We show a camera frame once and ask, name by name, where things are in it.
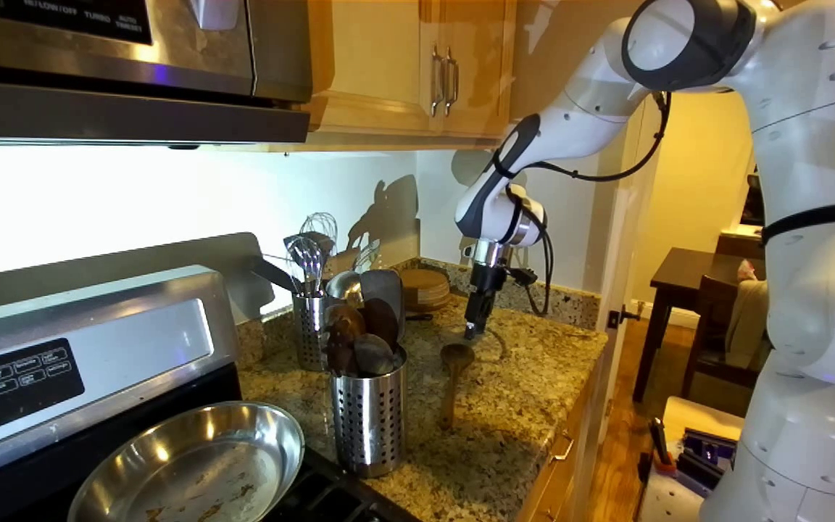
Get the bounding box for small black cast iron skillet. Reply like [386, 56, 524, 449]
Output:
[333, 267, 408, 325]

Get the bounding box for beige armchair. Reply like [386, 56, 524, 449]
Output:
[720, 220, 781, 377]

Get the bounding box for stainless over-range microwave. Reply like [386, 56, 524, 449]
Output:
[0, 0, 315, 149]

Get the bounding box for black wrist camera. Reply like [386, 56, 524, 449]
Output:
[507, 264, 543, 291]

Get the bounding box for black plastic spoon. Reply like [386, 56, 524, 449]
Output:
[363, 297, 402, 352]

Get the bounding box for wooden wall cabinets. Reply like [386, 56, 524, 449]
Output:
[304, 0, 636, 155]

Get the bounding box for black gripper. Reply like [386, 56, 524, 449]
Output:
[462, 258, 514, 345]

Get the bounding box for white box with items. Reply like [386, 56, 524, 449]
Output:
[633, 393, 766, 522]

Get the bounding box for stainless steel gas stove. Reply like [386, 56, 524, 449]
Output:
[0, 229, 424, 522]

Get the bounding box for perforated steel holder, metal utensils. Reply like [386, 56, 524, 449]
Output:
[289, 291, 337, 371]

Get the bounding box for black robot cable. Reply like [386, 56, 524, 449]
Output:
[489, 88, 678, 320]

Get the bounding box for dark wooden side table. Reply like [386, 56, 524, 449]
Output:
[629, 243, 766, 407]

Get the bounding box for wooden base cabinet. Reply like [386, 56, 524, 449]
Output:
[514, 330, 627, 522]

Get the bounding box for perforated steel holder, black utensils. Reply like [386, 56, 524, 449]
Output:
[328, 359, 408, 478]

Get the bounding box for stack of round wooden boards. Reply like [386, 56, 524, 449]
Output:
[394, 264, 455, 313]

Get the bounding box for brown wooden spoon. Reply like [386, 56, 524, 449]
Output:
[434, 335, 479, 436]

